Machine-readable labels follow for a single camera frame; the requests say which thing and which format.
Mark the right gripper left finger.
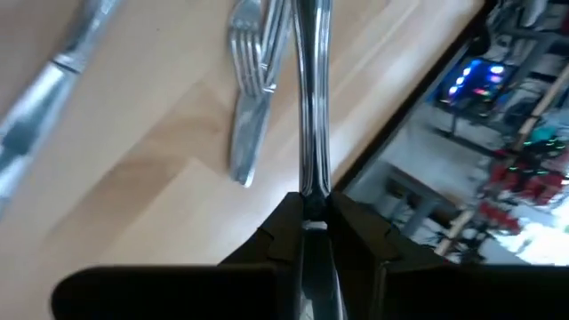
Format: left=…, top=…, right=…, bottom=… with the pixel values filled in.
left=50, top=190, right=307, bottom=320

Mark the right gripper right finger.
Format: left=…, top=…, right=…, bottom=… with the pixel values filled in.
left=326, top=190, right=569, bottom=320

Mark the silver fork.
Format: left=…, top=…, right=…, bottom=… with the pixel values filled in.
left=227, top=0, right=272, bottom=99
left=228, top=0, right=293, bottom=188

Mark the silver table knife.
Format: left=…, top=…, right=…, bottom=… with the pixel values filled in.
left=291, top=0, right=349, bottom=320
left=0, top=0, right=124, bottom=214

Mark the grey side table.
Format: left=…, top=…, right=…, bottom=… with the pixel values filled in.
left=354, top=161, right=446, bottom=240

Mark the wooden pole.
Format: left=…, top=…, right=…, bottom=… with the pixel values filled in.
left=434, top=65, right=569, bottom=259

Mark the blue lit device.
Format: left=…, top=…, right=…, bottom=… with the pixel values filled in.
left=437, top=55, right=520, bottom=111

